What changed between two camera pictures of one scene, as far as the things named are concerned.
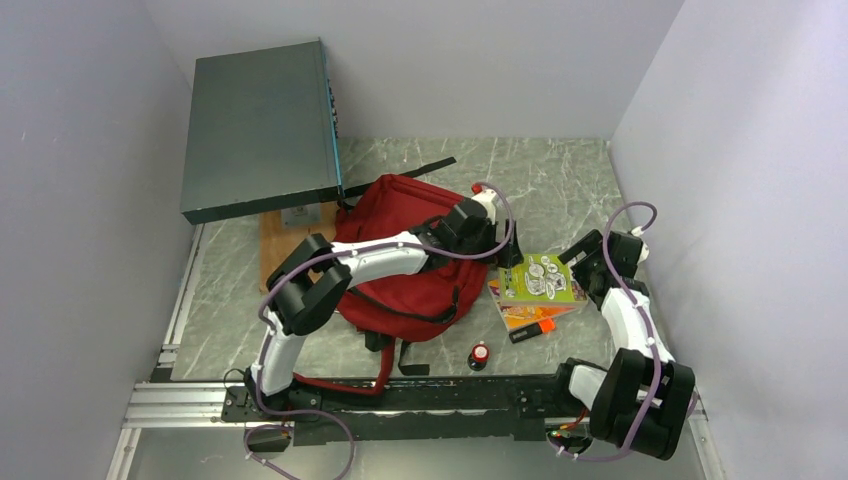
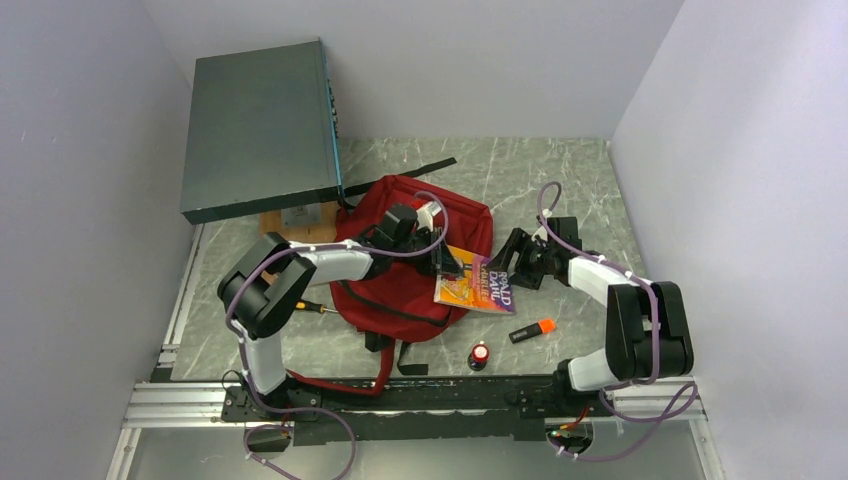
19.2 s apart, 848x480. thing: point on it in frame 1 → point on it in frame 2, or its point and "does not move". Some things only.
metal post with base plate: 301,215 does not move
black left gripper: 509,256 → 441,262
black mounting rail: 472,409 does not move
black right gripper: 590,245 → 520,242
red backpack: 430,305 does not move
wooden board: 276,240 does not move
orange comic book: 516,317 → 480,288
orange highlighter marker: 544,326 does not move
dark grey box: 261,132 does not move
